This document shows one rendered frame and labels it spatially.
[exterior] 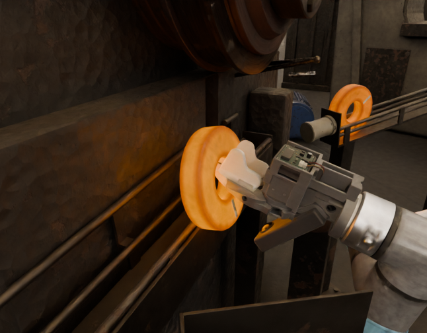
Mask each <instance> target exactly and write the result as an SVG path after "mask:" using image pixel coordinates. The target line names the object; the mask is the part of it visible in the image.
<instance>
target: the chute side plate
mask: <svg viewBox="0 0 427 333"><path fill-rule="evenodd" d="M272 152H273V143H272V142H271V143H270V144H269V145H268V146H267V148H265V149H264V150H263V152H262V153H261V154H260V155H259V156H258V157H257V159H259V160H261V161H263V162H265V163H266V164H268V166H270V164H271V162H272ZM233 225H234V224H233ZM233 225H232V226H233ZM232 226H231V227H230V228H228V229H226V230H224V231H216V230H208V229H201V228H199V227H197V228H196V229H195V231H194V232H193V233H192V234H191V235H190V237H189V238H188V239H187V240H186V242H185V243H184V244H183V245H182V246H181V248H180V249H179V250H178V252H177V253H176V254H175V255H174V257H173V258H172V259H171V261H169V263H168V264H167V265H166V266H165V267H164V268H163V270H162V271H161V272H160V274H159V275H158V276H157V277H156V278H155V279H154V281H153V282H152V283H151V285H150V286H149V287H148V288H147V289H146V290H145V292H144V293H143V295H142V296H141V297H140V298H139V299H138V300H137V302H136V303H135V304H134V306H133V307H132V308H131V309H130V310H129V311H128V313H127V314H126V315H125V317H124V318H123V319H122V320H121V321H120V322H119V324H118V325H117V326H116V328H115V329H114V330H113V331H112V332H111V333H160V332H161V331H162V329H163V328H164V326H165V325H166V323H167V322H168V320H169V319H170V317H171V316H172V315H173V313H174V312H175V310H176V308H177V307H178V306H179V305H180V303H181V301H182V300H183V299H184V297H185V295H186V294H187V293H188V291H189V289H190V288H191V287H192V285H193V284H194V282H195V281H196V279H197V278H198V276H199V275H200V274H201V272H202V270H203V269H204V268H205V266H206V264H207V263H208V262H209V260H210V258H211V257H212V256H213V255H214V253H215V251H216V250H217V248H218V247H219V245H220V244H221V243H222V241H223V240H224V238H225V237H226V235H227V234H228V232H229V231H230V229H231V228H232Z"/></svg>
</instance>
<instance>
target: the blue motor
mask: <svg viewBox="0 0 427 333"><path fill-rule="evenodd" d="M312 121H314V115H313V111H312V107H311V105H310V104H309V102H308V100H307V99H306V98H305V96H304V95H302V94H301V93H300V94H299V93H298V92H297V93H296V92H295V91H294V92H293V105H292V113H291V126H290V139H302V137H301V134H300V127H301V125H302V123H305V122H312Z"/></svg>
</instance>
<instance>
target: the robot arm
mask: <svg viewBox="0 0 427 333"><path fill-rule="evenodd" d="M295 146H296V147H298V148H300V149H303V150H305V151H308V153H306V152H305V151H301V150H299V149H296V148H294V147H295ZM322 156H323V154H320V153H318V152H316V151H313V150H311V149H308V148H306V147H304V146H302V145H299V144H296V143H294V142H292V141H289V140H288V142H287V144H285V145H284V146H283V147H282V148H281V149H280V150H279V151H278V153H277V154H276V155H275V156H274V158H273V159H272V162H271V164H270V166H268V164H266V163H265V162H263V161H261V160H259V159H257V157H256V155H255V150H254V145H253V143H251V142H250V141H247V140H243V141H241V142H240V143H239V144H238V146H237V148H236V149H232V150H231V151H230V152H229V154H228V156H227V157H226V158H225V159H224V158H220V160H219V161H218V164H217V166H216V170H215V176H216V178H217V179H218V180H219V181H220V182H221V183H222V184H223V185H224V186H225V188H226V190H228V191H229V192H230V193H231V194H233V195H234V196H235V197H236V198H237V199H238V200H239V201H241V202H242V203H244V204H245V205H247V206H249V207H251V208H253V209H257V210H259V211H261V212H263V213H265V214H267V215H268V214H269V215H272V216H274V217H278V218H277V219H276V220H274V221H272V222H269V223H266V224H265V225H263V226H262V228H261V230H260V232H259V233H258V234H257V236H256V237H255V239H254V242H255V244H256V245H257V247H259V249H260V250H261V251H262V252H266V251H267V250H270V249H271V248H274V247H276V246H279V245H281V244H283V243H285V242H288V241H290V240H292V239H294V238H296V237H299V236H301V235H303V234H305V233H308V232H309V231H312V230H314V229H316V228H319V227H321V226H323V225H324V224H325V222H326V220H328V221H330V222H332V223H331V225H330V228H329V232H328V235H329V236H331V237H333V238H335V239H339V238H340V241H341V243H343V244H345V245H346V246H347V249H348V251H349V255H350V263H351V269H352V277H353V282H354V289H355V291H361V290H367V289H372V290H373V295H372V298H371V303H370V306H369V311H368V316H367V319H366V324H365V327H364V332H363V333H408V330H409V328H410V327H411V326H412V324H413V323H414V321H415V320H416V319H417V318H418V317H419V315H420V314H421V313H422V311H423V310H424V309H425V308H426V307H427V209H426V210H424V211H419V212H416V213H414V212H412V211H409V210H407V209H405V208H403V207H400V206H397V205H395V204H394V203H392V202H389V201H387V200H384V199H383V198H380V197H378V196H375V195H373V194H371V193H369V192H362V193H361V194H360V192H361V191H362V183H363V181H364V177H363V176H360V175H358V174H355V173H353V172H350V171H348V170H346V169H343V168H341V167H339V166H336V165H334V164H331V163H329V162H326V161H324V160H322ZM262 185H264V186H263V188H262V189H261V190H259V189H258V187H259V186H262Z"/></svg>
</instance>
